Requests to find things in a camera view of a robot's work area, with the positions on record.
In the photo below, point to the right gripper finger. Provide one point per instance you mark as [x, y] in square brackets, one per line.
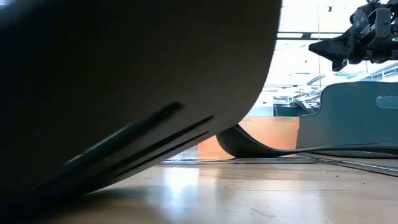
[337, 46]
[339, 64]

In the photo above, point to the black plastic serving spoon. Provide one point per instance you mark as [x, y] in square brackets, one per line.
[242, 147]

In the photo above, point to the black slotted spatula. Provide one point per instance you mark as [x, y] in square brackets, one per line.
[124, 93]

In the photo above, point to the blue-grey plastic bin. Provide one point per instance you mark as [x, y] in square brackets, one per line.
[342, 118]

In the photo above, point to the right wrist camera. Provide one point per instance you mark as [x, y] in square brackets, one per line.
[360, 19]

